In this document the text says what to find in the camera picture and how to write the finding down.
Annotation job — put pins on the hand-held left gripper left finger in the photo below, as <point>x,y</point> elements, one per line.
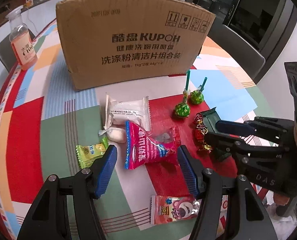
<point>106,170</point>

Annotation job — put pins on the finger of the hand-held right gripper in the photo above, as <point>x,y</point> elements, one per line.
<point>233,127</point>
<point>221,142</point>

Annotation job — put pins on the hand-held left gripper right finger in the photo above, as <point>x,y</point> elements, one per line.
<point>188,172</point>

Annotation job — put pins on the dark green snack packet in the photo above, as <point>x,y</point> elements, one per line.
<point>211,120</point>

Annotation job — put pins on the brown cardboard box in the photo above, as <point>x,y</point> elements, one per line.
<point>128,42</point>

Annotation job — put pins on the person's right hand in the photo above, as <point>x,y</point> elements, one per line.
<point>281,201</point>

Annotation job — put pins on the red foil wrapped candy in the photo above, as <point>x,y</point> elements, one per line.
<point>205,147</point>
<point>198,118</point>
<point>200,133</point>

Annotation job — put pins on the green yellow snack packet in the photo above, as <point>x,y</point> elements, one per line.
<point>91,152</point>

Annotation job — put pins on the small white wrapped candy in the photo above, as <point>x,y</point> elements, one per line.
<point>116,135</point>

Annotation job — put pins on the pink cartoon snack packet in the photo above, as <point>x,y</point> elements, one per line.
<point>173,210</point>

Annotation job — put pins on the green wrapped lollipop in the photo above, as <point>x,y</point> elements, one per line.
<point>197,97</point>
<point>181,110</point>

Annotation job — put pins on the red white snack packet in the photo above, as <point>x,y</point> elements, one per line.
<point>224,204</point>

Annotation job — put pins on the dark grey dining chair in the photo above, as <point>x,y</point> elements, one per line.
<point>238,47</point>
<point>6,52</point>

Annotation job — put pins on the black glass door cabinet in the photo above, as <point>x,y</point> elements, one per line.
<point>251,7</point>

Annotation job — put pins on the clear bottle with orange liquid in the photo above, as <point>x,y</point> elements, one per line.
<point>23,45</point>

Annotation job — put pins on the white base cabinet with countertop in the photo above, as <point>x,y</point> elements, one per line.
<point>43,15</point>

